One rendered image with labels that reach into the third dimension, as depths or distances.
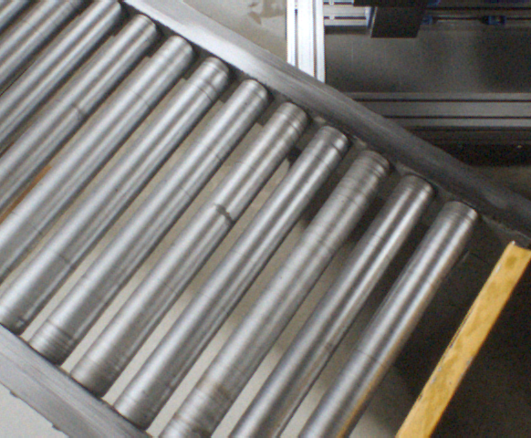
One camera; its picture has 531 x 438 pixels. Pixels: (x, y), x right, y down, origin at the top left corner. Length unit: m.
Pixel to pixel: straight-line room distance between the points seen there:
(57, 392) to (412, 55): 1.22
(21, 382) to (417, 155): 0.56
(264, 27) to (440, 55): 0.54
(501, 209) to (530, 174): 0.99
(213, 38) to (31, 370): 0.50
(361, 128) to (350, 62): 0.79
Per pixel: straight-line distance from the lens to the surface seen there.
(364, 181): 0.88
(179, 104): 0.93
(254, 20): 2.03
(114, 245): 0.86
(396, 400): 1.62
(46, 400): 0.83
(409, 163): 0.90
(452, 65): 1.74
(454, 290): 1.14
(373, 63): 1.70
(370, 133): 0.91
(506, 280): 0.85
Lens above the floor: 1.59
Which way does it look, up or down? 67 degrees down
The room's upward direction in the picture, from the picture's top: straight up
